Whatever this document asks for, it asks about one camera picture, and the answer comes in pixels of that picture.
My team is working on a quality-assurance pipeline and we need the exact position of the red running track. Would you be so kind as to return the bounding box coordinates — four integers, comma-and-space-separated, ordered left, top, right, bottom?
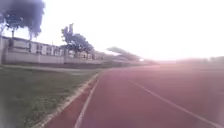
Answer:
43, 64, 224, 128

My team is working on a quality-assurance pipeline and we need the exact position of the long low building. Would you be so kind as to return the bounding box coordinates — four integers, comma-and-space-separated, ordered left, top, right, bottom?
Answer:
0, 35, 101, 61

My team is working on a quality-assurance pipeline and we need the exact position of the pale concrete kerb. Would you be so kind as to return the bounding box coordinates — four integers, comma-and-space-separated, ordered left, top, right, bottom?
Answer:
30, 72, 102, 128

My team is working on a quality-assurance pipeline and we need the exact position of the grass strip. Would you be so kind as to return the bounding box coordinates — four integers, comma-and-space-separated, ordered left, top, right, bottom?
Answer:
0, 65, 101, 128

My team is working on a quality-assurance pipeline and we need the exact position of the roofed grandstand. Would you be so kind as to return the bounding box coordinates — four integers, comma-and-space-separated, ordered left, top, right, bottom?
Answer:
105, 46, 148, 65

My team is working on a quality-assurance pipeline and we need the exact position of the distant row of trees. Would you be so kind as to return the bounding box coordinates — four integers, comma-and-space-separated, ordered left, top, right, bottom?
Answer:
175, 55, 224, 66

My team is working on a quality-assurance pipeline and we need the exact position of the large dark tree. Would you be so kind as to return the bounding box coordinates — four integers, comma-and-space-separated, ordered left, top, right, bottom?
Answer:
0, 0, 46, 40

